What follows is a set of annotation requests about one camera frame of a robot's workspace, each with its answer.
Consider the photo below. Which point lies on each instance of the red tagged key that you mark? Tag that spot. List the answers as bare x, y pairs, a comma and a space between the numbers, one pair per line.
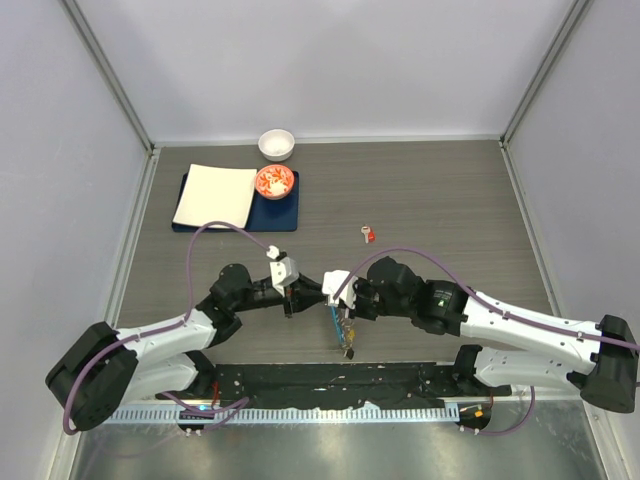
368, 234

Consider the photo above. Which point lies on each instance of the red patterned bowl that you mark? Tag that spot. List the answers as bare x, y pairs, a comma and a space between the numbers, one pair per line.
274, 182

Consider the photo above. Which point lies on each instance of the white ceramic bowl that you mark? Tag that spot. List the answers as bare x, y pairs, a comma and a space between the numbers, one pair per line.
276, 145

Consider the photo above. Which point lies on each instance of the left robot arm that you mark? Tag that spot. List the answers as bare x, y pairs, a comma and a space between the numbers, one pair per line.
106, 368

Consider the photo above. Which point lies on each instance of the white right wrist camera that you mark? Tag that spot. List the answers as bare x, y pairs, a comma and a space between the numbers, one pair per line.
338, 288

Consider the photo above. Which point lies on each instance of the steel key organizer blue handle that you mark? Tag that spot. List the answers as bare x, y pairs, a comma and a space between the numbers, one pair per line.
344, 327

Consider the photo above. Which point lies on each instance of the white slotted cable duct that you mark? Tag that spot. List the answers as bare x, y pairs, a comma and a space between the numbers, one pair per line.
368, 413

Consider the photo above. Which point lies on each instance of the dark blue placemat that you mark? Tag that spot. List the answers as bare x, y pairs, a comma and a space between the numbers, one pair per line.
265, 215

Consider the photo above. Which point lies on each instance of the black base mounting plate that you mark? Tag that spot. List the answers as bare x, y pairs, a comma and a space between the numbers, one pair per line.
327, 386

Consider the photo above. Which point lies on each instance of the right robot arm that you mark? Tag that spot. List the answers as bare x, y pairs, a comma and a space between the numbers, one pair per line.
599, 359

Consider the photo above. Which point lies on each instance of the white square plate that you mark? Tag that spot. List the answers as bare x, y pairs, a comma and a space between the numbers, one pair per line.
215, 194

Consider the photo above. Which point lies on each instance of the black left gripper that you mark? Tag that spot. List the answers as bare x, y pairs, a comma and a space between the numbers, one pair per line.
302, 294

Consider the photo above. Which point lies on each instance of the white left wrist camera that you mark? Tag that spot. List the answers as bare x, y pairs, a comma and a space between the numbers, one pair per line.
283, 269

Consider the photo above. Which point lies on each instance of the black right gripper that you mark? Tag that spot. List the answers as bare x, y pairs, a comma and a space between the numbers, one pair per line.
357, 310

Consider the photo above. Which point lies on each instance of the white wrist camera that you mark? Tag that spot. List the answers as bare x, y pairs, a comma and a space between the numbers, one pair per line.
283, 269
338, 288

